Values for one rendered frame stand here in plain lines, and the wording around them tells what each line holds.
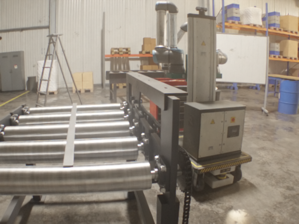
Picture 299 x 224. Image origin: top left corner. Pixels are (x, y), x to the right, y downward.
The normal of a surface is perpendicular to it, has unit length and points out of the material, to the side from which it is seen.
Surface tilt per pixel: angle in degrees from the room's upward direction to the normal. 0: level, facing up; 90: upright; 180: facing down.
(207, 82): 90
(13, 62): 90
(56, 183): 70
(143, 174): 53
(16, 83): 90
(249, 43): 90
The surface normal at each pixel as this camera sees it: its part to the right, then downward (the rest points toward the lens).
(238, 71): -0.22, 0.22
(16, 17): 0.21, 0.22
